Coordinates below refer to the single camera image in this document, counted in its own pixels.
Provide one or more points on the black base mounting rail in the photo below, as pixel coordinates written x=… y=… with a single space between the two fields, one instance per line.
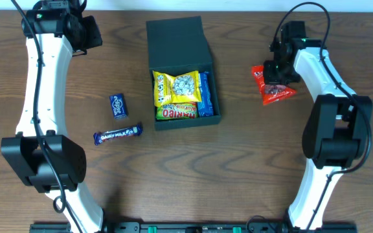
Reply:
x=135 y=227

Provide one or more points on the dark green gift box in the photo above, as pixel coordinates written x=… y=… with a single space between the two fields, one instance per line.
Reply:
x=177 y=46

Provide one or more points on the red Hacks candy bag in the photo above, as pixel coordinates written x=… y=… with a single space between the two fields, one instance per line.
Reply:
x=270 y=93

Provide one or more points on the purple Dairy Milk bar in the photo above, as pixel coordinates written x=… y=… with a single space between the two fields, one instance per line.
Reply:
x=130 y=131

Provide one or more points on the blue Eclipse mints box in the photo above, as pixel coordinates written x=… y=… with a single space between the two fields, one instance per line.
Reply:
x=118 y=106

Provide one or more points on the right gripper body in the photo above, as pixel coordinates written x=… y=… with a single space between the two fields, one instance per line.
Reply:
x=273 y=76

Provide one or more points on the blue Oreo cookie pack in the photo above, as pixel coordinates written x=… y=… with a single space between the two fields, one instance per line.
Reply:
x=205 y=107

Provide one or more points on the Haribo gummy candy bag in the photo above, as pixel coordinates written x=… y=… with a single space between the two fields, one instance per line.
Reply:
x=175 y=111

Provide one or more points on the yellow Hacks candy bag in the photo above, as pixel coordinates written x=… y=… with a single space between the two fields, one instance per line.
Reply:
x=176 y=89

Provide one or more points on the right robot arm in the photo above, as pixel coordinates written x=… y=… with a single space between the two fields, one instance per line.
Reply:
x=337 y=131

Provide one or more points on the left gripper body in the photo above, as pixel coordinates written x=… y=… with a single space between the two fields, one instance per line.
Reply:
x=92 y=33

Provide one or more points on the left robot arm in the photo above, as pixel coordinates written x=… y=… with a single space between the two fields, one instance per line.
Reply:
x=41 y=153

